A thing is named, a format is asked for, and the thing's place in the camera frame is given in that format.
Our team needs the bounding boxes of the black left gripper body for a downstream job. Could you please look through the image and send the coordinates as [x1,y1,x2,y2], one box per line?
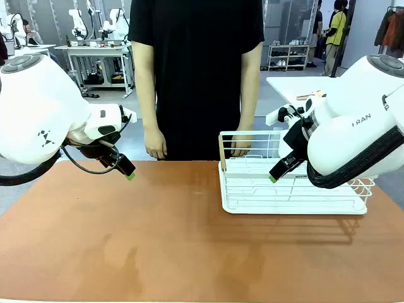
[69,134,123,168]

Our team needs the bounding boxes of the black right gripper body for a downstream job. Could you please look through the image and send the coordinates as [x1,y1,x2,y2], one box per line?
[283,119,313,160]

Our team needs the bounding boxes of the white wire dish rack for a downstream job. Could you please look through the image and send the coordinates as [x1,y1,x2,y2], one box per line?
[218,130,376,215]

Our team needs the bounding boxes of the person's right forearm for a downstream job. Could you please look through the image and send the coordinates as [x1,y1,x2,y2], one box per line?
[131,40,159,133]

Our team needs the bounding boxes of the person's left forearm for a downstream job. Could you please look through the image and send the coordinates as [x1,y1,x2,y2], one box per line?
[238,42,264,130]

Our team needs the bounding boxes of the person's right hand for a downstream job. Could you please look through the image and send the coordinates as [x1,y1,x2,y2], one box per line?
[144,127,168,160]

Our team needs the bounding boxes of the person's left hand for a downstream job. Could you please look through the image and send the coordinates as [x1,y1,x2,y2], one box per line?
[231,125,254,158]

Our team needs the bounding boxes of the white side table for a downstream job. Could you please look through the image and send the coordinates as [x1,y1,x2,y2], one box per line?
[266,75,348,105]

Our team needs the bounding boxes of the wooden shoe rack with shoes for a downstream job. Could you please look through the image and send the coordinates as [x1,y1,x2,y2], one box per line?
[268,39,311,71]

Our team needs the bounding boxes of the black slanted stand pole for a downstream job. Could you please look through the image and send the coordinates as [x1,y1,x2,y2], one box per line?
[333,28,352,78]

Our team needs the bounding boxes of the bystander in dark clothes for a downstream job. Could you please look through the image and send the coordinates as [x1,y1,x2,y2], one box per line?
[306,0,324,69]

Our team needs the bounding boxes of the person's torso in black shirt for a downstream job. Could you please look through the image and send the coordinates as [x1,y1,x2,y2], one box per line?
[128,0,265,162]

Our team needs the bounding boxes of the bystander in yellow shirt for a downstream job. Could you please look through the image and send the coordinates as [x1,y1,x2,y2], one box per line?
[321,0,352,77]

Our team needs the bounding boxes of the seated person in grey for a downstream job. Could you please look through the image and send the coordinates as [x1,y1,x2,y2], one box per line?
[21,18,44,45]

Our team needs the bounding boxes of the hanging brown and orange clothes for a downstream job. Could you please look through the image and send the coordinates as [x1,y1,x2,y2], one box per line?
[374,6,404,54]

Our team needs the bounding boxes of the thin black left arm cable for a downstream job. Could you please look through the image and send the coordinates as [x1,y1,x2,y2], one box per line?
[61,105,133,175]

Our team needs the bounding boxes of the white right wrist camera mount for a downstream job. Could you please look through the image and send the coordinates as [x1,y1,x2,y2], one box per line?
[265,103,306,128]

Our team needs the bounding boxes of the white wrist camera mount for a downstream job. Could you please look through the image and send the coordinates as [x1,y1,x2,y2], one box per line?
[265,103,306,128]
[121,105,138,124]

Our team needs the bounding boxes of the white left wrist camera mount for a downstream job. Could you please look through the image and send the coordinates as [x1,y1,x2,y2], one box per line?
[121,105,138,124]

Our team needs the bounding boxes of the black right arm cable sleeve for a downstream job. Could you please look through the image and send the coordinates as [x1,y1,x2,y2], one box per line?
[306,124,404,190]

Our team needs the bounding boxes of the black arm cable sleeve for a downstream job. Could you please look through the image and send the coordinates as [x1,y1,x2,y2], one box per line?
[0,150,62,187]
[306,124,404,190]

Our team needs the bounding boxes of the black left arm cable sleeve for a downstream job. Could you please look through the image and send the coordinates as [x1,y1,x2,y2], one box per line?
[0,150,62,187]

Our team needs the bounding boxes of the white workbench with metal frame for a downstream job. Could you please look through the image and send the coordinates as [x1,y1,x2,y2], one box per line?
[54,44,136,99]

